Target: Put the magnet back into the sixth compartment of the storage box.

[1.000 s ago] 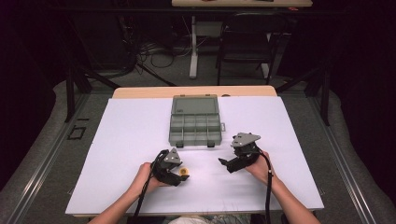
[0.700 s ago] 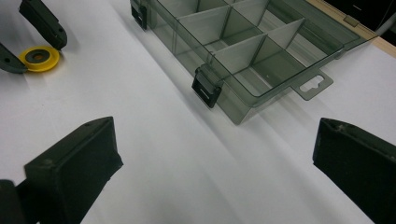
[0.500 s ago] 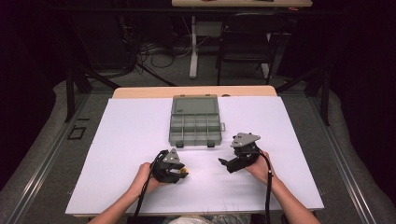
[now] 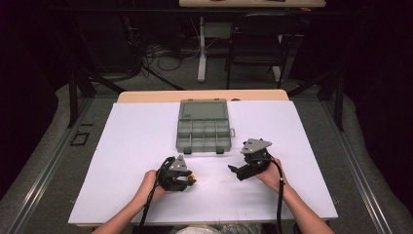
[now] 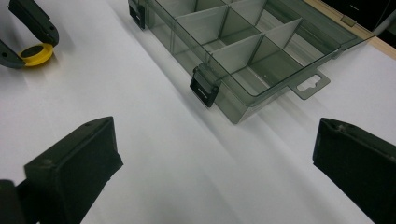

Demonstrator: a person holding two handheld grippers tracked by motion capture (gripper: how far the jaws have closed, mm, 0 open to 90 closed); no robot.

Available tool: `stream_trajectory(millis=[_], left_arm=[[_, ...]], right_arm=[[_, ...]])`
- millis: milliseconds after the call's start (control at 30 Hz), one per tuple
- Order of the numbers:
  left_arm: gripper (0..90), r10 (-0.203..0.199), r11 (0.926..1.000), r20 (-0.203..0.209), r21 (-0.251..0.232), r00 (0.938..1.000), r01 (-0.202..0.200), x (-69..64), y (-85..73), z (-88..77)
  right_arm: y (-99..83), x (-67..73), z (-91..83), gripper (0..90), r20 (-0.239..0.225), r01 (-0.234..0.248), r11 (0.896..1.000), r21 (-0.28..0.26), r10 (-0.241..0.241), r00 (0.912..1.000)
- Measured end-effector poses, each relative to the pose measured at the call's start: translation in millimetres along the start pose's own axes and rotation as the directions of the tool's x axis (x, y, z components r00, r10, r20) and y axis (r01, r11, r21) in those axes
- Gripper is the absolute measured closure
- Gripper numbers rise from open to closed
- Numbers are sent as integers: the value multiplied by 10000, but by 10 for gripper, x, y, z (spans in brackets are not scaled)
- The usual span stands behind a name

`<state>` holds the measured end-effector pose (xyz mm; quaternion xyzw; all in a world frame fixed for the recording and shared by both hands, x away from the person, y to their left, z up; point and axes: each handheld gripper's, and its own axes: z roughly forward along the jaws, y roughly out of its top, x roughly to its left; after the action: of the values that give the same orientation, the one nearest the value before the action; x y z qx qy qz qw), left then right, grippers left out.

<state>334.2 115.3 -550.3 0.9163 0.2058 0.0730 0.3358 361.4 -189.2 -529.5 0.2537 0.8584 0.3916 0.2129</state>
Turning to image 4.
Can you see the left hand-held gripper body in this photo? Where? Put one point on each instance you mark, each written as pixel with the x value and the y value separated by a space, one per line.
pixel 177 165

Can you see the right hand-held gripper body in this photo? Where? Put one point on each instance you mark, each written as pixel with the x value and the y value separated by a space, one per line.
pixel 255 152

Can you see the small orange round part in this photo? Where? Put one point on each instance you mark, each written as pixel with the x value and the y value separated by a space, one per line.
pixel 192 177

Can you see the grey translucent compartment box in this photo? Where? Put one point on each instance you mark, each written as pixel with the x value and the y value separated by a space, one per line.
pixel 203 130

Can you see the person's right hand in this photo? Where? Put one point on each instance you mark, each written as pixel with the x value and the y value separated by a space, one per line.
pixel 271 177

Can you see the person's left hand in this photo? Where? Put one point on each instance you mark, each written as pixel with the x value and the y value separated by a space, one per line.
pixel 151 185

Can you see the person's light clothing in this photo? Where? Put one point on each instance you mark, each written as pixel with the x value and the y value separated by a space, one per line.
pixel 207 230

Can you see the white board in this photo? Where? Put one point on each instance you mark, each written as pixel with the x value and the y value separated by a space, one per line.
pixel 130 146

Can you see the black metal stand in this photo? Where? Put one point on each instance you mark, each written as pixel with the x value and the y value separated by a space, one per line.
pixel 74 97
pixel 339 97

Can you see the black chair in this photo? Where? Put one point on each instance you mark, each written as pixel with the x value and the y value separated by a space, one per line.
pixel 259 42

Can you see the light desk with white legs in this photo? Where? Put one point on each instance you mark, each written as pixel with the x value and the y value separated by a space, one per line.
pixel 202 48

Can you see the metal floor rail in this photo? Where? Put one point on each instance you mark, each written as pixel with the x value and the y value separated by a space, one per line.
pixel 48 169
pixel 360 182

